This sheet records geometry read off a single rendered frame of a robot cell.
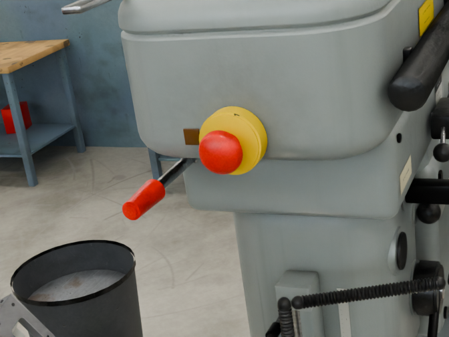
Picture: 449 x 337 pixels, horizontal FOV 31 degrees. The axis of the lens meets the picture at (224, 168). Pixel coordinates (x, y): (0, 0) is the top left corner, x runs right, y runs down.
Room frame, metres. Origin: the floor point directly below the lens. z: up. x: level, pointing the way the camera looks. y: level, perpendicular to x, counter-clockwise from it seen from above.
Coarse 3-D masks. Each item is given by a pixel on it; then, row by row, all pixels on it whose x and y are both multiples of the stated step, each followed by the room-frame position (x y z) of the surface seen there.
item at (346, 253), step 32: (256, 224) 0.84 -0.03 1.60; (288, 224) 0.82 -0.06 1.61; (320, 224) 0.80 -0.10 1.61; (352, 224) 0.79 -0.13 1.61; (384, 224) 0.80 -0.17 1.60; (256, 256) 0.84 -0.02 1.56; (288, 256) 0.82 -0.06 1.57; (320, 256) 0.80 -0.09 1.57; (352, 256) 0.79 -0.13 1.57; (384, 256) 0.80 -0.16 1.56; (256, 288) 0.84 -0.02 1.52; (320, 288) 0.81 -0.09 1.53; (352, 288) 0.79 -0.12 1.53; (256, 320) 0.85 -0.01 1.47; (352, 320) 0.79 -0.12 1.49; (384, 320) 0.80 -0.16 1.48; (416, 320) 0.90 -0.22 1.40
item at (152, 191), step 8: (184, 160) 0.80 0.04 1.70; (192, 160) 0.81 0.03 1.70; (176, 168) 0.78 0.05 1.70; (184, 168) 0.80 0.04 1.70; (168, 176) 0.77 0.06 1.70; (176, 176) 0.78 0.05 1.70; (144, 184) 0.74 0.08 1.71; (152, 184) 0.74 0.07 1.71; (160, 184) 0.74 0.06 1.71; (168, 184) 0.76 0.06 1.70; (136, 192) 0.72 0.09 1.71; (144, 192) 0.72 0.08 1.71; (152, 192) 0.72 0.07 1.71; (160, 192) 0.73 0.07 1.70; (128, 200) 0.71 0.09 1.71; (136, 200) 0.71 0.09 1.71; (144, 200) 0.71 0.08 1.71; (152, 200) 0.72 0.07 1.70; (160, 200) 0.74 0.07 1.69; (128, 208) 0.70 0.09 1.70; (136, 208) 0.70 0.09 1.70; (144, 208) 0.71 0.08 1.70; (128, 216) 0.70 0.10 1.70; (136, 216) 0.70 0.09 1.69
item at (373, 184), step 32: (416, 128) 0.84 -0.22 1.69; (288, 160) 0.78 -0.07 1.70; (320, 160) 0.76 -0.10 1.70; (352, 160) 0.75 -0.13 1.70; (384, 160) 0.74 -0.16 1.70; (416, 160) 0.83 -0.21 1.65; (192, 192) 0.83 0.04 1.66; (224, 192) 0.81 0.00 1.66; (256, 192) 0.79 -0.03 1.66; (288, 192) 0.78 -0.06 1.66; (320, 192) 0.76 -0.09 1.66; (352, 192) 0.75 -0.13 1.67; (384, 192) 0.74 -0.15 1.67
